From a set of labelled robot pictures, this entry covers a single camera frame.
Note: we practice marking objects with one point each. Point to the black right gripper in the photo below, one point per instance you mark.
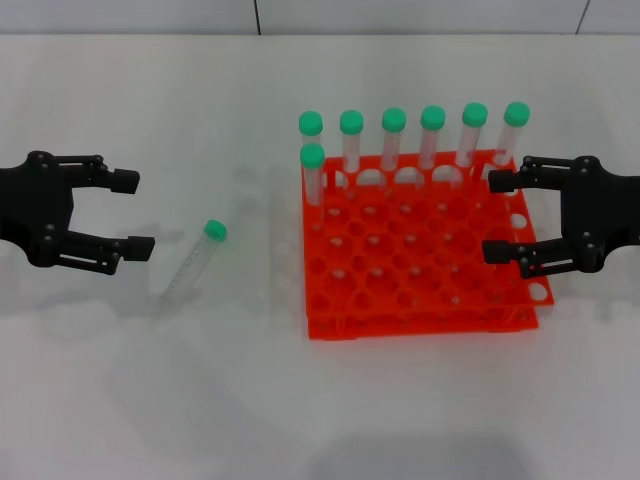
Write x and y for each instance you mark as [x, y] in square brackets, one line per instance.
[600, 215]

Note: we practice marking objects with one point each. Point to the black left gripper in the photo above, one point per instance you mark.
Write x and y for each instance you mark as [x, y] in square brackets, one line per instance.
[35, 210]

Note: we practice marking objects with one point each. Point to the clear test tube green cap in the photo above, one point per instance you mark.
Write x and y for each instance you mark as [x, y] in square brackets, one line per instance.
[474, 114]
[517, 113]
[351, 122]
[394, 119]
[433, 117]
[312, 155]
[310, 123]
[192, 260]

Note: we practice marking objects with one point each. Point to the orange plastic test tube rack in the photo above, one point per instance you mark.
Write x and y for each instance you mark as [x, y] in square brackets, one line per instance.
[400, 260]

